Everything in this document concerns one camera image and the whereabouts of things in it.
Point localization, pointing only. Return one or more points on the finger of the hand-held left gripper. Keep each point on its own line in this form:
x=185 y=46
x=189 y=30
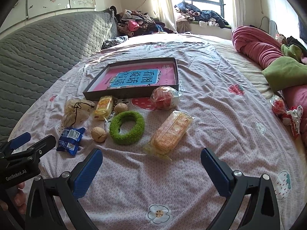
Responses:
x=42 y=145
x=21 y=139

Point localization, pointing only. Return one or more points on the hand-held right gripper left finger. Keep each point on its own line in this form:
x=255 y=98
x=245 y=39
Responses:
x=86 y=173

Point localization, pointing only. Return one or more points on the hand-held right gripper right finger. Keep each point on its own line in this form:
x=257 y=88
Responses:
x=215 y=173

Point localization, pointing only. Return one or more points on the blue snack packet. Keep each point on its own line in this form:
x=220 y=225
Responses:
x=70 y=140

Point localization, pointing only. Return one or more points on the walnut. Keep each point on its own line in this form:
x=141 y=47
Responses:
x=98 y=134
x=120 y=108

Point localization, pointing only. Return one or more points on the orange cracker packet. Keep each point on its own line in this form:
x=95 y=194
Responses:
x=170 y=130

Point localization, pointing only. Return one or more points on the yellow rice cake packet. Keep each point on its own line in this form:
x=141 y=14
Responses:
x=103 y=106

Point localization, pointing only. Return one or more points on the green fuzzy scrunchie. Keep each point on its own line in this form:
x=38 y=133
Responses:
x=134 y=122

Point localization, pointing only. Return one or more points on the shallow black cardboard box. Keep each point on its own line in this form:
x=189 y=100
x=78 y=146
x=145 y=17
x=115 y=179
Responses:
x=129 y=95

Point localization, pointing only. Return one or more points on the red snack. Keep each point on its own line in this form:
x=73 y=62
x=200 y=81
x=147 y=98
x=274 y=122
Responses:
x=163 y=98

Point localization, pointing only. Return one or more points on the person's left hand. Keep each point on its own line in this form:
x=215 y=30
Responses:
x=20 y=197

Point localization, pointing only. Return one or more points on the red and white packet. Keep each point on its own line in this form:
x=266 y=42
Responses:
x=278 y=105

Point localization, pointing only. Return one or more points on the white floral cloth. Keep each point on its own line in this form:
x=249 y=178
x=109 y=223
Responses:
x=295 y=119

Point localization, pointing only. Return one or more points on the pink printed book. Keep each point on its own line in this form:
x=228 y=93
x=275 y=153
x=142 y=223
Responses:
x=134 y=76

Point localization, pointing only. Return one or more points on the green cloth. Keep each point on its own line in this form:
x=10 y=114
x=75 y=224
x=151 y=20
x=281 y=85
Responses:
x=283 y=73

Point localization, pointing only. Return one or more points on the dark patterned cloth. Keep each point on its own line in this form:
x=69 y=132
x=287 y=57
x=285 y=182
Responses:
x=114 y=42

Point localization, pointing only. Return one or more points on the pink rolled blanket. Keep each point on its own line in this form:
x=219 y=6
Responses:
x=259 y=48

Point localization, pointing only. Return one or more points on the pile of mixed clothes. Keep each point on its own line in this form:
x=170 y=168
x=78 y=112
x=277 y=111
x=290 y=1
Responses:
x=134 y=25

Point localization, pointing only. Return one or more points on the dark clothes heap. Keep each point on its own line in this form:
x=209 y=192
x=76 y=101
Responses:
x=293 y=42

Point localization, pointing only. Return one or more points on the clothes heap on windowsill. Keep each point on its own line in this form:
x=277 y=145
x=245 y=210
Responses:
x=203 y=15

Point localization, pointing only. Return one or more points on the white sheer curtain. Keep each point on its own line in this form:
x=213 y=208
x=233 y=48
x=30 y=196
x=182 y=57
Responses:
x=238 y=4

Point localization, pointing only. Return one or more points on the cream curtain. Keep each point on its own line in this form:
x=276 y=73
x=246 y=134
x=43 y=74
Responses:
x=165 y=4

